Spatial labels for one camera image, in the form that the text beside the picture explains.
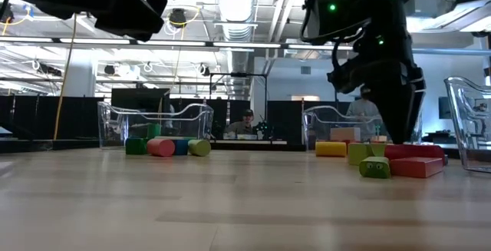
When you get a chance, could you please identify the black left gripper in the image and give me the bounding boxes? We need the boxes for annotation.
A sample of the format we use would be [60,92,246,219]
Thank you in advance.
[94,0,169,43]

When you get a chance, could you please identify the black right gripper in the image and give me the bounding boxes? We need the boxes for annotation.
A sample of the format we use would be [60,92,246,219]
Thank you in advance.
[327,0,427,145]

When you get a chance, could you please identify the long red-orange wooden block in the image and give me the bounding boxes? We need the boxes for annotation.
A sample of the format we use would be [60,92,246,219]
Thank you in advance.
[388,156,445,180]

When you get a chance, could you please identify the long lime green block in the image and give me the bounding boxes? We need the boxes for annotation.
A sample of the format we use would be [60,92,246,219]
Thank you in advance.
[358,156,392,180]

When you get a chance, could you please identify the yellow wooden cylinder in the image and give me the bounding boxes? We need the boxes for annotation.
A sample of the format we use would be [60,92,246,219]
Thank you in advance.
[315,141,348,158]

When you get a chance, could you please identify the small red wooden block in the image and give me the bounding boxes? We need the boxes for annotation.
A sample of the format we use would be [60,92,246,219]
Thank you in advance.
[147,138,176,158]

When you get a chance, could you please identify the small blue arch block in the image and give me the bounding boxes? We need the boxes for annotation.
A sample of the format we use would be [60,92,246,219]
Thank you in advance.
[173,139,189,157]

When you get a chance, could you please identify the lime green wooden cylinder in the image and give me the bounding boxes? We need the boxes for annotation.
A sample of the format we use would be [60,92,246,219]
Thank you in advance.
[187,139,213,157]

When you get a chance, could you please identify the lime green wooden block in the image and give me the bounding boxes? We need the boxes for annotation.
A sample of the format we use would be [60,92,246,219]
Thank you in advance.
[370,143,388,158]

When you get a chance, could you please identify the long ceiling light strip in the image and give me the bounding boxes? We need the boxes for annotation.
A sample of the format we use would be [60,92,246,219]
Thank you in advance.
[0,35,491,56]

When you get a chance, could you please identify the small lime green block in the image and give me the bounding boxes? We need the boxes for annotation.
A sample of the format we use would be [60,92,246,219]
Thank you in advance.
[348,143,372,167]

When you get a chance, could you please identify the clear plastic bin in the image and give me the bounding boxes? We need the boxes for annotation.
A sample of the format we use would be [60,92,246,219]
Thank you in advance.
[443,75,491,174]
[302,105,423,145]
[97,101,215,147]

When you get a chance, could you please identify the black partition panels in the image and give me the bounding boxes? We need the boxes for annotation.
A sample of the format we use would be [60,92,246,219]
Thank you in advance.
[0,95,415,141]

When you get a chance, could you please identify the black device with green light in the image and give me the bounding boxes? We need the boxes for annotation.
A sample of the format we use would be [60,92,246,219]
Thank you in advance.
[254,119,275,140]

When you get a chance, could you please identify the seated person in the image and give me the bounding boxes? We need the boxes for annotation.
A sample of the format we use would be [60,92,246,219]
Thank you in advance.
[224,108,256,136]

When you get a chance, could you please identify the dark wall screen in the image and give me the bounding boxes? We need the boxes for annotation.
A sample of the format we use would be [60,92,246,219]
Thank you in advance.
[438,96,464,121]

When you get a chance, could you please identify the black overhead camera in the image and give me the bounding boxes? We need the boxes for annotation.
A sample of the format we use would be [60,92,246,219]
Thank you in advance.
[168,8,189,28]

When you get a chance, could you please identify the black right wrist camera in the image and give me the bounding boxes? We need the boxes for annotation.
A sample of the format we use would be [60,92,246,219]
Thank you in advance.
[300,0,371,46]

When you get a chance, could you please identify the long yellow cable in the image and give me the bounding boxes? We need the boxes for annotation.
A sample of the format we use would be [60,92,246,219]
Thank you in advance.
[52,12,78,140]

